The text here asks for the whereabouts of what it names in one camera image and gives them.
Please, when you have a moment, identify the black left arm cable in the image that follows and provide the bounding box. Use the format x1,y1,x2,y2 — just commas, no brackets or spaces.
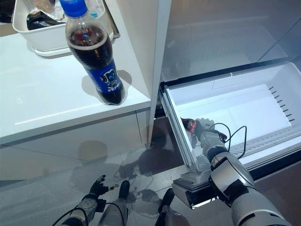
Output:
51,206,90,226

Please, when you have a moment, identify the cola bottle red label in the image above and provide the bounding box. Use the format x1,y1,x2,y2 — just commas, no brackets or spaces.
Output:
180,117,228,143

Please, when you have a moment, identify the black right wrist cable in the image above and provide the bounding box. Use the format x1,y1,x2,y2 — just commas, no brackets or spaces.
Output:
210,121,248,161

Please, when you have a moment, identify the white plastic storage bin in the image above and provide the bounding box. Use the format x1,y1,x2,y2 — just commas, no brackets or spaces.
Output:
12,0,121,57

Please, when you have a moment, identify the white refrigerator body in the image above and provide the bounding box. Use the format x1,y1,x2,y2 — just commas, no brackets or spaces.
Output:
147,0,301,146

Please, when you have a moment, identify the white refrigerator drawer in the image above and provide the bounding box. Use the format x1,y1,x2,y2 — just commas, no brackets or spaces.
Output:
158,60,301,209

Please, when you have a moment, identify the white counter cabinet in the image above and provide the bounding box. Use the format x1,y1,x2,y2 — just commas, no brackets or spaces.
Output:
0,32,151,147

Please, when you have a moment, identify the right robot leg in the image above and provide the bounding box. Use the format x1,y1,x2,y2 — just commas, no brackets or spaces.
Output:
154,187,190,226

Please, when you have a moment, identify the clear plastic bottle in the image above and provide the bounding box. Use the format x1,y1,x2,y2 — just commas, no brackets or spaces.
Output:
86,0,105,18

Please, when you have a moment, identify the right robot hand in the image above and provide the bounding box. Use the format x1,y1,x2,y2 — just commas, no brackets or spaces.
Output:
188,117,228,152

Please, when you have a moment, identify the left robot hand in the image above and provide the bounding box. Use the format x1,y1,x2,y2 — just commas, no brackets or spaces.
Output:
88,175,119,196

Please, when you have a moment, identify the cola bottle blue label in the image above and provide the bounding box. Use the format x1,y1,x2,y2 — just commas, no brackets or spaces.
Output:
58,0,126,106

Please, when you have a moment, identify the dark bottle in bin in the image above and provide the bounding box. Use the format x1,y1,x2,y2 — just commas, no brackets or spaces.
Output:
26,12,67,31

